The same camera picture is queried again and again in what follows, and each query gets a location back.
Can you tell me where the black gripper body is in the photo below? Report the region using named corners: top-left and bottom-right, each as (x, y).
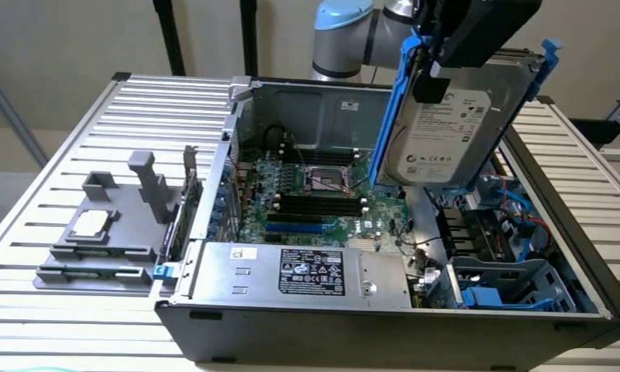
top-left (432, 0), bottom-right (544, 69)

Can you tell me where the hard disk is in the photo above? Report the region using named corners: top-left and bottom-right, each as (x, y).
top-left (365, 36), bottom-right (565, 195)

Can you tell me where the grey disk bay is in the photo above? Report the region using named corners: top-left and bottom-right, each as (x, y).
top-left (445, 257), bottom-right (576, 312)

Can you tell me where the blue disk carrier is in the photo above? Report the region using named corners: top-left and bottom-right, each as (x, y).
top-left (458, 285), bottom-right (503, 309)

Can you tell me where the CPU socket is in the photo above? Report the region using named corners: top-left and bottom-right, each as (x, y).
top-left (301, 164), bottom-right (356, 195)

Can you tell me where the black RAM slot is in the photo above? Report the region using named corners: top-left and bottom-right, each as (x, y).
top-left (277, 204), bottom-right (369, 212)
top-left (277, 208), bottom-right (369, 217)
top-left (278, 198), bottom-right (369, 207)
top-left (278, 194), bottom-right (369, 202)

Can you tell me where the black stand pole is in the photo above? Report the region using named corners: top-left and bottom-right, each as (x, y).
top-left (238, 0), bottom-right (260, 77)
top-left (156, 0), bottom-right (188, 77)

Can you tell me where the silver chipset heatsink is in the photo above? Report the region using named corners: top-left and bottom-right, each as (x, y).
top-left (346, 237), bottom-right (382, 253)

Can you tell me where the green motherboard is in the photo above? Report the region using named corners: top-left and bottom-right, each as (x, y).
top-left (234, 153), bottom-right (413, 257)

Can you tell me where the black expansion slot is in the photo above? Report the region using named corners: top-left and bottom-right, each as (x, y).
top-left (265, 212), bottom-right (322, 225)

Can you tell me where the blue expansion slot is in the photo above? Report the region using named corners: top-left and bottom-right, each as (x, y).
top-left (264, 222), bottom-right (325, 234)

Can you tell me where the graphics card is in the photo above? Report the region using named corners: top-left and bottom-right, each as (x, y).
top-left (162, 144), bottom-right (205, 261)

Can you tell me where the silver power supply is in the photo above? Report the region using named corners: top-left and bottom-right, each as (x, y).
top-left (186, 241), bottom-right (413, 310)

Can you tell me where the open black PC case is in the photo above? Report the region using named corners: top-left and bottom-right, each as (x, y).
top-left (153, 75), bottom-right (620, 363)

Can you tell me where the grey parts rack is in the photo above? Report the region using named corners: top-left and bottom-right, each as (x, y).
top-left (31, 150), bottom-right (182, 296)

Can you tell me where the blue case latch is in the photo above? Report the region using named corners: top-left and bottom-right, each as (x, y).
top-left (153, 262), bottom-right (180, 281)

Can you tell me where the silver CPU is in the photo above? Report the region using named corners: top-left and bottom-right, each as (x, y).
top-left (70, 210), bottom-right (118, 238)

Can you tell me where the green RAM stick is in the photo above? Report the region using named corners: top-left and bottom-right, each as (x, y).
top-left (42, 268), bottom-right (146, 283)
top-left (55, 247), bottom-right (152, 260)

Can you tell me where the black cable loop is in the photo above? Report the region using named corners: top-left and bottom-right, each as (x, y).
top-left (264, 122), bottom-right (292, 147)

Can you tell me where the blue wire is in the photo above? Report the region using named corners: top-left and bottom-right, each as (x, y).
top-left (488, 174), bottom-right (544, 268)

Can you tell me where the black fan bracket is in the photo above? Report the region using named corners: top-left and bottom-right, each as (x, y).
top-left (440, 208), bottom-right (519, 265)

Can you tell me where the red wire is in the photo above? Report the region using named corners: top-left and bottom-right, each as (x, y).
top-left (516, 215), bottom-right (552, 249)

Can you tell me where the grey metal frame bar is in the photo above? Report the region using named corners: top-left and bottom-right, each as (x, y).
top-left (0, 57), bottom-right (50, 168)

